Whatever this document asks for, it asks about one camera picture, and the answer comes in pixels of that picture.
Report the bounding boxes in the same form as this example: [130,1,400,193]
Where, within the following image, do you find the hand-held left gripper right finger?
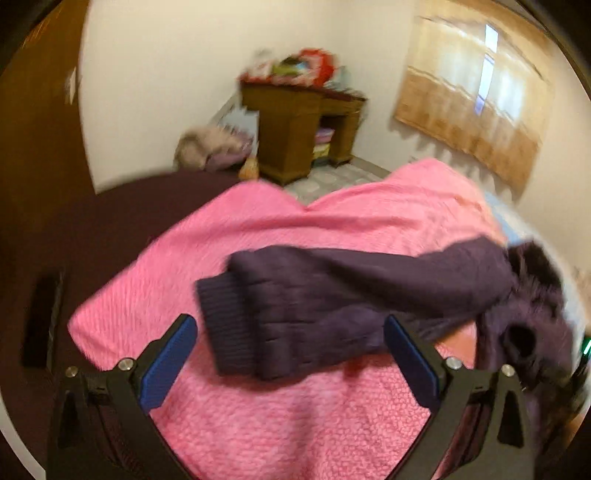
[383,315,539,480]

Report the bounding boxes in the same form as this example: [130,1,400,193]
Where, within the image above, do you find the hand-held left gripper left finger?
[46,314,199,480]

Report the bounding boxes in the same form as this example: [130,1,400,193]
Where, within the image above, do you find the purple padded jacket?
[196,237,578,462]

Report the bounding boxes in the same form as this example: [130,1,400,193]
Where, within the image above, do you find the pile of beige clothes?
[174,126,247,172]

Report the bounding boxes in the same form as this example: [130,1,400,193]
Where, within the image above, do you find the pink and blue printed bedspread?
[67,157,585,480]

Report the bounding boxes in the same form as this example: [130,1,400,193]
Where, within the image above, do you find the black rectangular device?
[23,272,65,370]

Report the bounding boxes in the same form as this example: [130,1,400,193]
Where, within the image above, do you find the dark maroon bed sheet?
[0,168,250,467]

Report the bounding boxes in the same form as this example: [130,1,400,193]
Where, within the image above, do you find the orange plastic bag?
[238,154,259,182]

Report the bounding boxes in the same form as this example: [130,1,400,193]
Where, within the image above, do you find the pink and green storage boxes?
[313,127,334,162]

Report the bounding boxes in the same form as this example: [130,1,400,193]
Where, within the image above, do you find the brown wooden desk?
[240,78,368,185]

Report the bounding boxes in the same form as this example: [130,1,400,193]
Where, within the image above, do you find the beige patterned curtain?
[392,9,555,195]

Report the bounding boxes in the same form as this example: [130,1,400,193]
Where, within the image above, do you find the brown wooden door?
[0,0,95,259]

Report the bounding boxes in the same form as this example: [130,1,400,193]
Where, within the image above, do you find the red gift bag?
[300,47,339,87]

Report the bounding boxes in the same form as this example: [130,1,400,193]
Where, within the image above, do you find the green cloth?
[271,58,305,80]

